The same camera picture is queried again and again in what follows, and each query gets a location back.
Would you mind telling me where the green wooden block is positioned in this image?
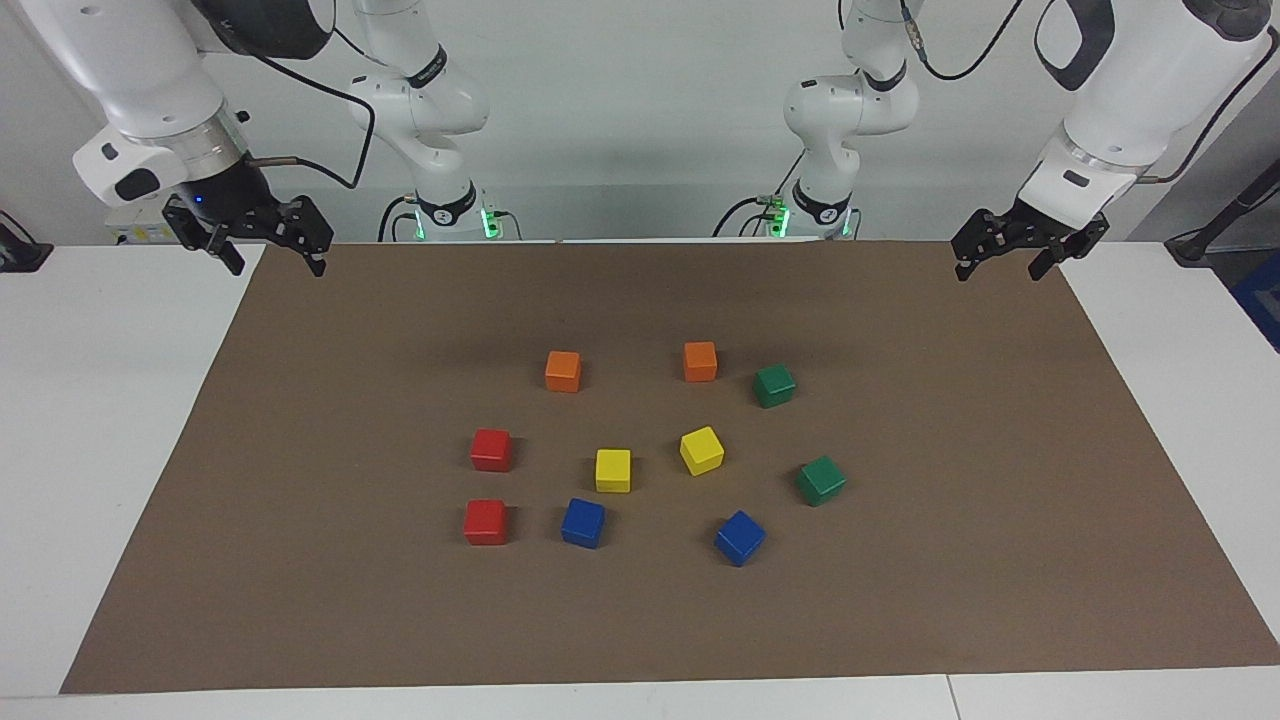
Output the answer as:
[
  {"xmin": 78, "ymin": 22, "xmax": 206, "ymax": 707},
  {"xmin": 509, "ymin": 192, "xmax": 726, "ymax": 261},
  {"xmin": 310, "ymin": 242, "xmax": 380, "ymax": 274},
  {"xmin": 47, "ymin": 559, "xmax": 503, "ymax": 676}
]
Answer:
[
  {"xmin": 796, "ymin": 455, "xmax": 848, "ymax": 508},
  {"xmin": 752, "ymin": 364, "xmax": 798, "ymax": 409}
]

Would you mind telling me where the red wooden block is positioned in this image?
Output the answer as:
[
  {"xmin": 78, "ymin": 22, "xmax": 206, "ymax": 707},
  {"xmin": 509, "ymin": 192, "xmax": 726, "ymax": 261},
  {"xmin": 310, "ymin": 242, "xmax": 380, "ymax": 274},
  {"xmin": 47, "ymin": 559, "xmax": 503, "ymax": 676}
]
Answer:
[
  {"xmin": 470, "ymin": 428, "xmax": 514, "ymax": 473},
  {"xmin": 463, "ymin": 499, "xmax": 509, "ymax": 547}
]

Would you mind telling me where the black stand with pole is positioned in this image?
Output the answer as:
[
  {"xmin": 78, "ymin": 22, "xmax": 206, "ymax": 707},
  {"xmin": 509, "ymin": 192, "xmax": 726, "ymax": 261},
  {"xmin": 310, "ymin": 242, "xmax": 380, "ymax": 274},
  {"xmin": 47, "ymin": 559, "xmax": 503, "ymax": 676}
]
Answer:
[{"xmin": 1165, "ymin": 158, "xmax": 1280, "ymax": 267}]

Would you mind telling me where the black clamp base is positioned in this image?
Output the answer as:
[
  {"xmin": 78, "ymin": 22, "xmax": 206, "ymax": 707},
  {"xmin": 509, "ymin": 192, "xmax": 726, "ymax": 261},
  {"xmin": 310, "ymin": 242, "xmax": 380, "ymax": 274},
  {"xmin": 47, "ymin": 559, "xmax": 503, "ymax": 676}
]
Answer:
[{"xmin": 0, "ymin": 210, "xmax": 53, "ymax": 273}]

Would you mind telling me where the blue box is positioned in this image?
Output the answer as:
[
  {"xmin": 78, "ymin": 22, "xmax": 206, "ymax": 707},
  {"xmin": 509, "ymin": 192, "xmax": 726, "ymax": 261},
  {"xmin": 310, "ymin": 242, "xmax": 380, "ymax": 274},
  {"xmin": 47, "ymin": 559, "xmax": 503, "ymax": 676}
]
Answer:
[{"xmin": 1232, "ymin": 250, "xmax": 1280, "ymax": 353}]

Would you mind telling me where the brown table mat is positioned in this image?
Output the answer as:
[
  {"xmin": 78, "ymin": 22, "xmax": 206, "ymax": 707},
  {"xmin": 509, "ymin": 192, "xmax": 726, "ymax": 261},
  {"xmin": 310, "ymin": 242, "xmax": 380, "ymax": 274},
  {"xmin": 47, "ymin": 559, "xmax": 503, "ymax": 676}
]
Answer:
[{"xmin": 60, "ymin": 240, "xmax": 1280, "ymax": 694}]

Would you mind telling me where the blue wooden block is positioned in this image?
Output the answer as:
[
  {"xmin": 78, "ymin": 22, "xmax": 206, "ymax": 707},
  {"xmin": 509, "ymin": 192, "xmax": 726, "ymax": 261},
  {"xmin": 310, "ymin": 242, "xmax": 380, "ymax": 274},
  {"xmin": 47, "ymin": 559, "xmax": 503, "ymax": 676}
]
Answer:
[
  {"xmin": 560, "ymin": 497, "xmax": 607, "ymax": 550},
  {"xmin": 713, "ymin": 510, "xmax": 768, "ymax": 568}
]

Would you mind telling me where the black right arm gripper cable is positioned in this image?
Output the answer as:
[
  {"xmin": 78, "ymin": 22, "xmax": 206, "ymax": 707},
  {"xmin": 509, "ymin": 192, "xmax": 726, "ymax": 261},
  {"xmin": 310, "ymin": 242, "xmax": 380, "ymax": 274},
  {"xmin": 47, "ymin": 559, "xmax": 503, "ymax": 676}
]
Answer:
[{"xmin": 215, "ymin": 20, "xmax": 379, "ymax": 191}]

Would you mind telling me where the black arm gripper cable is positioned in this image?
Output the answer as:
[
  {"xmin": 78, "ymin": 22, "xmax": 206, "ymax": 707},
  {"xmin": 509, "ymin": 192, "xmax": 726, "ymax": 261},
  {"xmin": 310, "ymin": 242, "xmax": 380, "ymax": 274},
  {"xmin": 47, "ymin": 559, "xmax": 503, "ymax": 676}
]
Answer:
[
  {"xmin": 898, "ymin": 0, "xmax": 1280, "ymax": 186},
  {"xmin": 215, "ymin": 20, "xmax": 379, "ymax": 191}
]

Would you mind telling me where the black base power cable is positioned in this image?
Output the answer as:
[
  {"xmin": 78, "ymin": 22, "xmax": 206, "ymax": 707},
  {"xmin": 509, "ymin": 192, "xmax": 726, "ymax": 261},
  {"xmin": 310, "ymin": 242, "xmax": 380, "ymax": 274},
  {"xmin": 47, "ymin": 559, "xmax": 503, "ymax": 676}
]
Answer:
[
  {"xmin": 377, "ymin": 194, "xmax": 417, "ymax": 244},
  {"xmin": 711, "ymin": 148, "xmax": 805, "ymax": 239}
]

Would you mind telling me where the white wall socket box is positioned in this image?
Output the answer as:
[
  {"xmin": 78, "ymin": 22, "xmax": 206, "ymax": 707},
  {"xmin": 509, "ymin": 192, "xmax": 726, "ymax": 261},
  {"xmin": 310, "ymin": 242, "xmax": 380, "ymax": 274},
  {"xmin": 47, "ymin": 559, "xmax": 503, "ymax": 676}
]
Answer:
[{"xmin": 105, "ymin": 205, "xmax": 179, "ymax": 247}]

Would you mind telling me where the black left arm gripper cable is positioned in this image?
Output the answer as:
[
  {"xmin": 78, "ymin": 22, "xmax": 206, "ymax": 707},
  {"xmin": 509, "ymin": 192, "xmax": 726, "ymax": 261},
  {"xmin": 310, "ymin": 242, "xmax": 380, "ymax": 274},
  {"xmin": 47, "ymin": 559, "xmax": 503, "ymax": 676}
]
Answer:
[{"xmin": 898, "ymin": 0, "xmax": 1280, "ymax": 186}]

